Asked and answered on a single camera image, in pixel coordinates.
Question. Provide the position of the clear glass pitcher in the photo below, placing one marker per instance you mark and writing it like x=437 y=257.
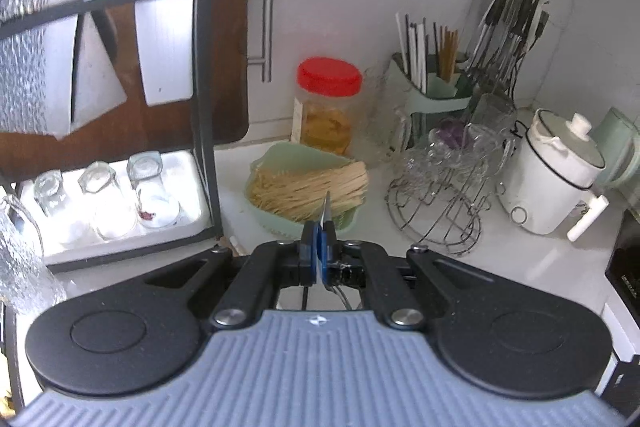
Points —
x=380 y=117

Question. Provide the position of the upturned drinking glass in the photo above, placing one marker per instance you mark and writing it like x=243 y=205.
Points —
x=100 y=197
x=47 y=194
x=150 y=192

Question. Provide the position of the textured glass tumbler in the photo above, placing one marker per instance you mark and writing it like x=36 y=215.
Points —
x=20 y=267

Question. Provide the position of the white plastic rack caddy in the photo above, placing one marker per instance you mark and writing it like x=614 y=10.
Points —
x=165 y=47

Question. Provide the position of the green utensil holder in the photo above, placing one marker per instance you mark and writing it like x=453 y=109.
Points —
x=425 y=99

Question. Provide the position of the silver metal spoon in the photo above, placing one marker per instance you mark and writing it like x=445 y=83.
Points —
x=326 y=207

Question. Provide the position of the black dish rack with tray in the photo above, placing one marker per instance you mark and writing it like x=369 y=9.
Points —
x=202 y=57

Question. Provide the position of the green plastic basket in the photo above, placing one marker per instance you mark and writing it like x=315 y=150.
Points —
x=274 y=154

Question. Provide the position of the bunch of mixed chopsticks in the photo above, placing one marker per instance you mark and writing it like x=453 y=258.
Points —
x=420 y=47

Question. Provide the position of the black cooktop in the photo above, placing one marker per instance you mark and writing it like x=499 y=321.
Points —
x=625 y=267

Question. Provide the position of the clear stemmed glass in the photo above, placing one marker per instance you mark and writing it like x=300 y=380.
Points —
x=492 y=152
x=422 y=162

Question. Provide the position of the dried noodle bundle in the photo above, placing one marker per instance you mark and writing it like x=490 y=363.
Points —
x=310 y=187

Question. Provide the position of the white electric cooker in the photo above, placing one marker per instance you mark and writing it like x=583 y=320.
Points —
x=545 y=187

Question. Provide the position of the plain steel cleaver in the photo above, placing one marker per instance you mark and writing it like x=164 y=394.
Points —
x=95 y=87

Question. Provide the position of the white drain tray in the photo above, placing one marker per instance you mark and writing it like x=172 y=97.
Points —
x=192 y=219

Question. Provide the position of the red lidded plastic jar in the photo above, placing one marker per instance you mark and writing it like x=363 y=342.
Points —
x=327 y=107

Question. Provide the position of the green electric kettle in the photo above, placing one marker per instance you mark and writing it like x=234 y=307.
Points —
x=620 y=142

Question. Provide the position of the purple glass cup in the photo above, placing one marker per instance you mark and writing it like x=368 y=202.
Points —
x=452 y=134

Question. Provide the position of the dark wooden cutting board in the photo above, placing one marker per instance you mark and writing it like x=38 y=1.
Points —
x=227 y=32

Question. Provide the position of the tall clear glass jar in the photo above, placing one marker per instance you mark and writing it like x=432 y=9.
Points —
x=492 y=109

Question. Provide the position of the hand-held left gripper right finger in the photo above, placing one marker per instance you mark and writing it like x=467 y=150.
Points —
x=327 y=252

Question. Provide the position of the textured steel cleaver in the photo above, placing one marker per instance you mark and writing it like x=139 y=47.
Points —
x=25 y=32

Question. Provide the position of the row of hanging kitchen tools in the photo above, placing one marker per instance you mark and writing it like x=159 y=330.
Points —
x=505 y=32

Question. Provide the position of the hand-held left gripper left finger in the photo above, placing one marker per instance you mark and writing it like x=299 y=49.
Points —
x=313 y=252

